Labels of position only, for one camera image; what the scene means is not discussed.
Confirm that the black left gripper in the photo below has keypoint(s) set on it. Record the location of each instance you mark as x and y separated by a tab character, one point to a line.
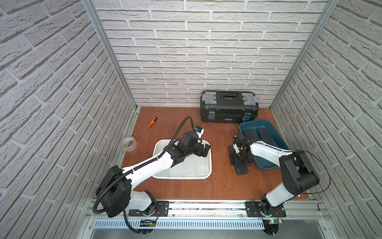
203	149

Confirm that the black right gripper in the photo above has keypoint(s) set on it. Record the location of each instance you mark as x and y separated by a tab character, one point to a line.
248	161

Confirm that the long black pencil case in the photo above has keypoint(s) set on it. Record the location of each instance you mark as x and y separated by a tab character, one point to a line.
249	134

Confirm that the white plastic storage box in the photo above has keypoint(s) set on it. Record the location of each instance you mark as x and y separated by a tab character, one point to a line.
192	168

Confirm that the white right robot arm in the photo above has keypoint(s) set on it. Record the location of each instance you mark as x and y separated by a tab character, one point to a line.
298	173

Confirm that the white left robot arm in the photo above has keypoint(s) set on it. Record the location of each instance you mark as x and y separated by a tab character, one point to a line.
116	190

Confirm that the teal plastic storage tray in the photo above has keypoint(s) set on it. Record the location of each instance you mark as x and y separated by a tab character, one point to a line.
266	156

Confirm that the black plastic toolbox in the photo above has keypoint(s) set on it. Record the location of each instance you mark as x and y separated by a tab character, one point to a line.
228	106

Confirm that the clear tape roll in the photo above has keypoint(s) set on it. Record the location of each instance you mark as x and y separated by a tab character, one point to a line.
129	144

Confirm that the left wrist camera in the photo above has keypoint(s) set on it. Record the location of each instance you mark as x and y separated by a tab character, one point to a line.
199	131

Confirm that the orange handled screwdriver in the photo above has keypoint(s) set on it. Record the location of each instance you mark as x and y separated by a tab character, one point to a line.
149	125

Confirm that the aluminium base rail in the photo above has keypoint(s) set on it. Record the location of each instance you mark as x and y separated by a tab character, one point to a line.
228	215

